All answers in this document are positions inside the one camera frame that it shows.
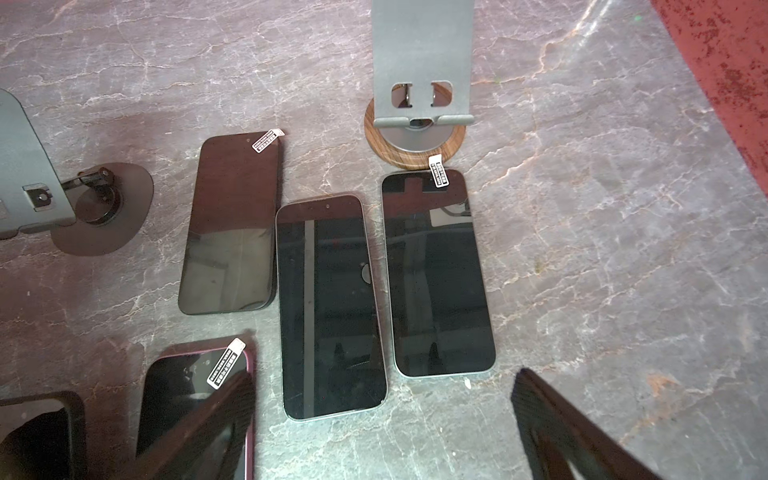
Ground silver-edged phone with sticker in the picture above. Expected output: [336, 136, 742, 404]
[381, 169, 496, 377]

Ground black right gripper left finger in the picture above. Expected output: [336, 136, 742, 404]
[114, 371, 255, 479]

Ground grey stand wooden base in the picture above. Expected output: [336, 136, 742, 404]
[364, 0, 475, 170]

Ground grey metal phone stand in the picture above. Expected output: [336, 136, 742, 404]
[1, 90, 154, 257]

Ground dark phone with sticker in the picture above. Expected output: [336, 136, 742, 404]
[178, 128, 284, 315]

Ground green-edged black phone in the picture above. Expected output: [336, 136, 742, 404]
[275, 194, 387, 421]

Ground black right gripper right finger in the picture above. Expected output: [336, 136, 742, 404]
[511, 368, 658, 479]

